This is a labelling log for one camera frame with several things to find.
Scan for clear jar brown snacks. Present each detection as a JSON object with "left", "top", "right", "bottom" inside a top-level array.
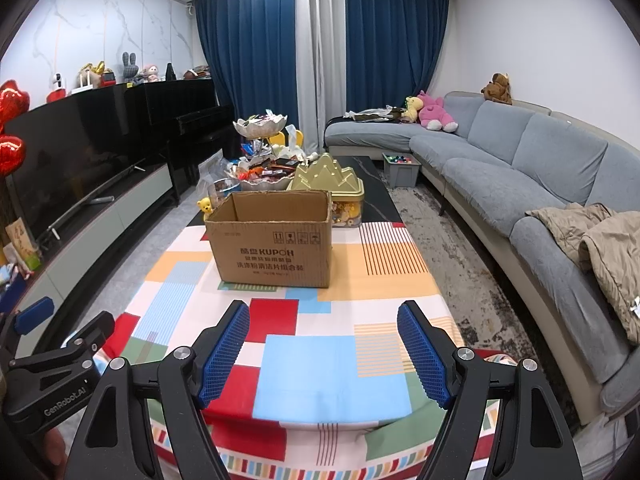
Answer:
[{"left": 207, "top": 177, "right": 241, "bottom": 208}]

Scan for person left hand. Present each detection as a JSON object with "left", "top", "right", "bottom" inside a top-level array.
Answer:
[{"left": 35, "top": 428, "right": 67, "bottom": 480}]

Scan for grey white tv cabinet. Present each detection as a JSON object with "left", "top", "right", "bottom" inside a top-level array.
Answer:
[{"left": 16, "top": 165, "right": 177, "bottom": 358}]

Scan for grey patterned rug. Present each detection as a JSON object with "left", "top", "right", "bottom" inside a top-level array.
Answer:
[{"left": 388, "top": 180, "right": 550, "bottom": 364}]

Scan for yellow bear toy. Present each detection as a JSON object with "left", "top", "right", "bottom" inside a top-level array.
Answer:
[{"left": 196, "top": 197, "right": 214, "bottom": 221}]

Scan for black television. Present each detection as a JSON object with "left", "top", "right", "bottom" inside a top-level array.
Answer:
[{"left": 6, "top": 84, "right": 163, "bottom": 237}]

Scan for colourful patchwork tablecloth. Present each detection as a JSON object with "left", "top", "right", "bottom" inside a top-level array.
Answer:
[{"left": 98, "top": 222, "right": 463, "bottom": 479}]

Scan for beige blanket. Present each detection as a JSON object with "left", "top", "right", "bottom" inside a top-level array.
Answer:
[{"left": 526, "top": 203, "right": 639, "bottom": 346}]

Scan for clear plastic bag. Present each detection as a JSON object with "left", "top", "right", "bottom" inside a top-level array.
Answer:
[{"left": 196, "top": 150, "right": 236, "bottom": 200}]

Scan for brown cardboard box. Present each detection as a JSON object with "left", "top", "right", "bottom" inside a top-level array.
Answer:
[{"left": 205, "top": 191, "right": 332, "bottom": 288}]

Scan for red heart balloon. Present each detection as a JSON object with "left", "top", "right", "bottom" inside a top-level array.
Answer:
[{"left": 0, "top": 78, "right": 32, "bottom": 179}]

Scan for black piano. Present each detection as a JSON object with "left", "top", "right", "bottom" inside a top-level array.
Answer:
[{"left": 124, "top": 79, "right": 240, "bottom": 195}]

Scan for grey rabbit plush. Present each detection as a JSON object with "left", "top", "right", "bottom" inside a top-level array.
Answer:
[{"left": 122, "top": 52, "right": 139, "bottom": 84}]

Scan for grey corner sofa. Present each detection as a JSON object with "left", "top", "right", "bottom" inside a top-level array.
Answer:
[{"left": 324, "top": 92, "right": 639, "bottom": 423}]

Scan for grey storage bin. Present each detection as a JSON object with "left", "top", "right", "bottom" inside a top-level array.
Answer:
[{"left": 382, "top": 153, "right": 421, "bottom": 188}]

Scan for gold mountain lid tin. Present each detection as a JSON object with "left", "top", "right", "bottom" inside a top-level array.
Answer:
[{"left": 286, "top": 153, "right": 364, "bottom": 228}]

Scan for pink plush toy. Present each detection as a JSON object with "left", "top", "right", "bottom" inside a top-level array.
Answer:
[{"left": 418, "top": 91, "right": 458, "bottom": 133}]

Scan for brown plush bear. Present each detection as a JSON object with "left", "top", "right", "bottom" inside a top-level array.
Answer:
[{"left": 480, "top": 73, "right": 512, "bottom": 105}]

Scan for yellow plush toy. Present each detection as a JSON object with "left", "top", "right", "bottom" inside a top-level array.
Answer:
[{"left": 401, "top": 96, "right": 424, "bottom": 122}]

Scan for white sheer curtain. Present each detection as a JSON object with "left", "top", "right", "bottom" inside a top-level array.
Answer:
[{"left": 295, "top": 0, "right": 346, "bottom": 153}]

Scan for blue curtain right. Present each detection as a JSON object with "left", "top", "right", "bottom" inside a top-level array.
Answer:
[{"left": 345, "top": 0, "right": 449, "bottom": 112}]

